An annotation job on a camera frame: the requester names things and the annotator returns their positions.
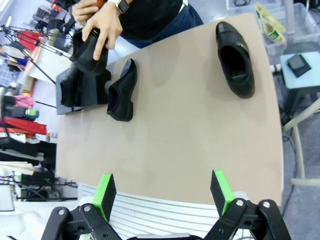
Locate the black buckle loafer shoe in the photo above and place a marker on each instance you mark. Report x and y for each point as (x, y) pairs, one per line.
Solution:
(125, 82)
(68, 92)

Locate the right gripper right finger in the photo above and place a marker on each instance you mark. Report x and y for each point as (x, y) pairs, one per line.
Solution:
(220, 192)

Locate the black tripod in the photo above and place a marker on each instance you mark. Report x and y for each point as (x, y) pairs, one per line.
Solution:
(58, 52)

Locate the white cloth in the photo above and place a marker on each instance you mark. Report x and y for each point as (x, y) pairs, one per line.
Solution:
(30, 222)

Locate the person in black jacket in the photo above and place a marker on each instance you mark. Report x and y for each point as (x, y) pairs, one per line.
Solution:
(155, 17)

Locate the clear plastic bin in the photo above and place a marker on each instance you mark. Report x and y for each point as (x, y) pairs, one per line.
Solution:
(240, 6)
(305, 30)

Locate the black perforated loafer shoe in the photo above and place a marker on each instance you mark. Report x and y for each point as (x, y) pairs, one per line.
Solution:
(225, 32)
(87, 57)

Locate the person's right hand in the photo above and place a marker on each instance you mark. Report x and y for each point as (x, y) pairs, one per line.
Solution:
(85, 10)

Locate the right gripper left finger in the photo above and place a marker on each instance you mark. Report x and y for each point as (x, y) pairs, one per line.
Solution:
(105, 197)

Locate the person's left hand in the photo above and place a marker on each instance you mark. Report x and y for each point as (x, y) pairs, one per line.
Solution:
(107, 27)

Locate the black flat box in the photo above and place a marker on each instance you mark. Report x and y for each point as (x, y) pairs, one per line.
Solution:
(298, 65)

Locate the red cloth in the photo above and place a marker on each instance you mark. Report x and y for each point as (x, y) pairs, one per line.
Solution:
(22, 126)

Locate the light blue stool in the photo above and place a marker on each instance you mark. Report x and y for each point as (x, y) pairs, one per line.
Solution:
(300, 82)

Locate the white ribbed cover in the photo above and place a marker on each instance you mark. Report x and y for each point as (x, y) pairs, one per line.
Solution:
(162, 210)

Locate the green yellow package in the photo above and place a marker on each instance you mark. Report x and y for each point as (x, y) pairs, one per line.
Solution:
(272, 30)

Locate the pink cloth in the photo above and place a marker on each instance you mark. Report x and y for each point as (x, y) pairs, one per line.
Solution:
(23, 101)

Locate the brown red shoe brush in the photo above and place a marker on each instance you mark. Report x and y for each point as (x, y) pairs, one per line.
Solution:
(100, 3)

